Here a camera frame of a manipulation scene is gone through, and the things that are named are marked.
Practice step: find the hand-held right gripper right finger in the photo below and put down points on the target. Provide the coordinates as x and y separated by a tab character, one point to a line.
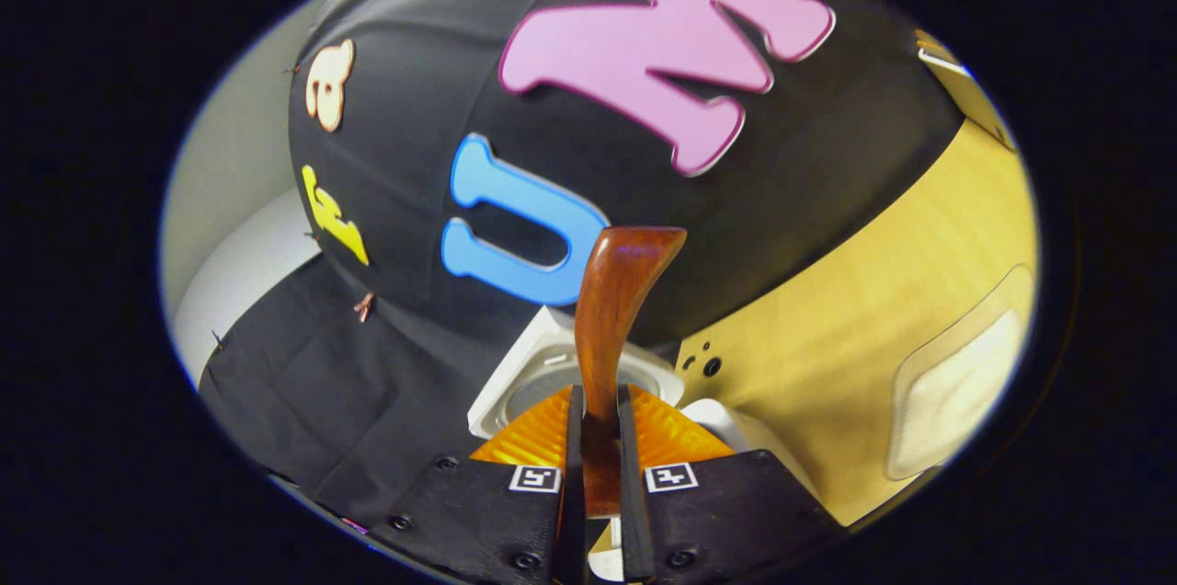
630	475

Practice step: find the copper backdrop clip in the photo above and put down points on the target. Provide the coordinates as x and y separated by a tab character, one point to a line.
365	307

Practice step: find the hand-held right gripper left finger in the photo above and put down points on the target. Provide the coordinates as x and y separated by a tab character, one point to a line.
575	475

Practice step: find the black backdrop cloth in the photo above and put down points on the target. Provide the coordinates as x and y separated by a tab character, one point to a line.
441	70

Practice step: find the white rice cooker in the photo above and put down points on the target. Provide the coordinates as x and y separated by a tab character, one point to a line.
542	355

